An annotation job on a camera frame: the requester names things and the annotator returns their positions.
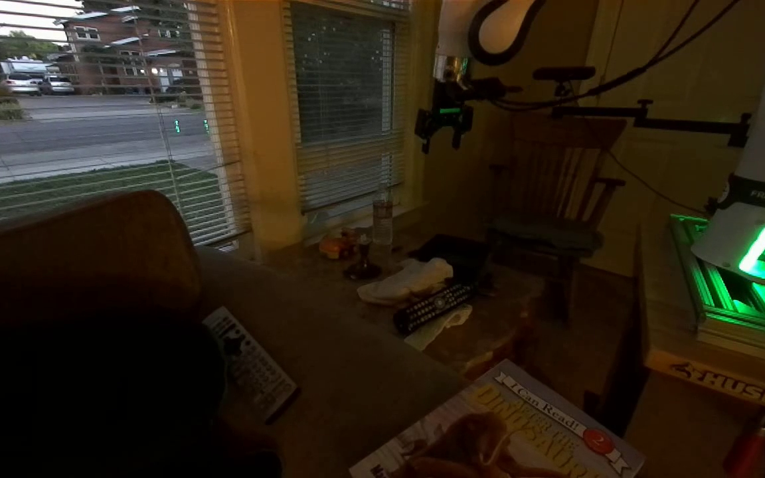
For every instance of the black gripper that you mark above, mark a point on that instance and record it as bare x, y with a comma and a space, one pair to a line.
450, 100

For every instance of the small orange object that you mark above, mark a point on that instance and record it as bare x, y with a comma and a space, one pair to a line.
336, 246

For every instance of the clear glass jar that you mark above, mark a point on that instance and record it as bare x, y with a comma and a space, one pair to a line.
384, 222

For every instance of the narrow white window blind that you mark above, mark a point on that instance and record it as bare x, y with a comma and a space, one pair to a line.
342, 107

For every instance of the black tray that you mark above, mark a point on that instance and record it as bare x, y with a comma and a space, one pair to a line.
458, 255

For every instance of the wooden rocking chair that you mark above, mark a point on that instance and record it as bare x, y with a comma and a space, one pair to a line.
552, 200

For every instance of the white crumpled cloth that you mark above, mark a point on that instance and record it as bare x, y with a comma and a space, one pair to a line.
407, 279

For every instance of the small dark figurine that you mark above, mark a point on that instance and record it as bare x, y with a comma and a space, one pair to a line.
362, 262

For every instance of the black remote control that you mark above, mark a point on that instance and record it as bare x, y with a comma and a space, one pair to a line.
437, 307

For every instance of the wooden coffee table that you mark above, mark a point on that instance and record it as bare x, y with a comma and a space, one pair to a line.
453, 310

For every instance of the white paper sheet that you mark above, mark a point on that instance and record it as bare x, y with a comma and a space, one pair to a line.
439, 330

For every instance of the white keypad remote control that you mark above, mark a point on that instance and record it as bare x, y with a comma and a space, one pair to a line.
251, 363

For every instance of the magazine with orange cover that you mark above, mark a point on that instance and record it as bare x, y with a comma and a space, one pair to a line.
506, 429

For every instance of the Husky tool cabinet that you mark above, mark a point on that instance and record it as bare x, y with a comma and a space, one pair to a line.
717, 355

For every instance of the wide white window blind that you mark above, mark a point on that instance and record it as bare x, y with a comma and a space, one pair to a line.
79, 116

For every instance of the brown couch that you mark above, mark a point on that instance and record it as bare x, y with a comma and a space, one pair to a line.
118, 355

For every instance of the white parked van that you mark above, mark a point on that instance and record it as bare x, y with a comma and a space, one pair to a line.
24, 75

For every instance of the red bottle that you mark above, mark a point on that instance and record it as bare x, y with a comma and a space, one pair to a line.
746, 453

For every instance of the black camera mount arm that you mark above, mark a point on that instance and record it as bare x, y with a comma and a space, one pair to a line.
657, 120

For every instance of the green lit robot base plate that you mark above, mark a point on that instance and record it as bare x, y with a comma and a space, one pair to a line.
737, 287

